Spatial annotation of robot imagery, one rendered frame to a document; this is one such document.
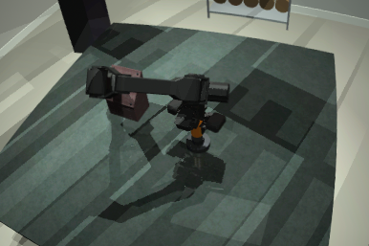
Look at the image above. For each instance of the orange knob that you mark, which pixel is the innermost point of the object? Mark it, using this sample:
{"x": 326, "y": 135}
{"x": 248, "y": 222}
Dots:
{"x": 196, "y": 133}

